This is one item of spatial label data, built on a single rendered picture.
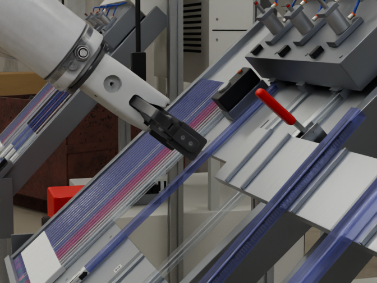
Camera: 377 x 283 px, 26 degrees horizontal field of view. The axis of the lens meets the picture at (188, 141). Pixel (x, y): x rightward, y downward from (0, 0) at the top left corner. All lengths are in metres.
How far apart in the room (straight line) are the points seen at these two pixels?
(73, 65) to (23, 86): 6.12
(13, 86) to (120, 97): 6.10
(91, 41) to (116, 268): 0.37
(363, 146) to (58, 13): 0.39
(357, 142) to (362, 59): 0.11
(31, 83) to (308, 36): 5.99
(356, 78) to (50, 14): 0.38
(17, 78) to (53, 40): 6.10
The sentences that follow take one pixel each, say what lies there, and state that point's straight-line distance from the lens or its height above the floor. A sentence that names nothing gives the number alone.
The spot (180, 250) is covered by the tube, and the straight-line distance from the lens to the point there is 1.04.
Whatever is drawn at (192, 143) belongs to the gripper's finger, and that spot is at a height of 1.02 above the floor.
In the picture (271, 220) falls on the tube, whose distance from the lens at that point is 0.69.
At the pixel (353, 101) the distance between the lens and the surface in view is 1.07.
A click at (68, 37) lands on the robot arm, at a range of 0.95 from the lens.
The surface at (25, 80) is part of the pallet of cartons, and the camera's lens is 7.07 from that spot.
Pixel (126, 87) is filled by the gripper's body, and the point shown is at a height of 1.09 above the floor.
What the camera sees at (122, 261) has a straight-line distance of 1.19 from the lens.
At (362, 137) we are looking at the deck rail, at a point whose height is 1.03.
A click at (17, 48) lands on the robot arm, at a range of 0.95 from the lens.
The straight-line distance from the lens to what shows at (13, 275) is 1.47.
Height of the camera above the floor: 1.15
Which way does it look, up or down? 7 degrees down
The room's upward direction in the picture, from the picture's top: straight up
